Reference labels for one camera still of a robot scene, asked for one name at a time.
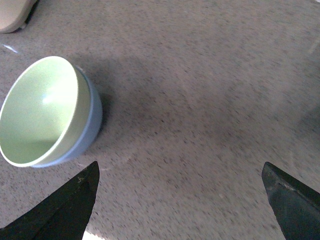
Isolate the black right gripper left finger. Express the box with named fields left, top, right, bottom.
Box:
left=0, top=161, right=100, bottom=240

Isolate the cream toaster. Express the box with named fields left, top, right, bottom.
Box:
left=0, top=0, right=38, bottom=34

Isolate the green bowl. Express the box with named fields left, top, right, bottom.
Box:
left=0, top=56, right=91, bottom=167

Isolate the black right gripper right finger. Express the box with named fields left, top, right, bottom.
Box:
left=261, top=162, right=320, bottom=240

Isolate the blue bowl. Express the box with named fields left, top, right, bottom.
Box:
left=32, top=66, right=103, bottom=168

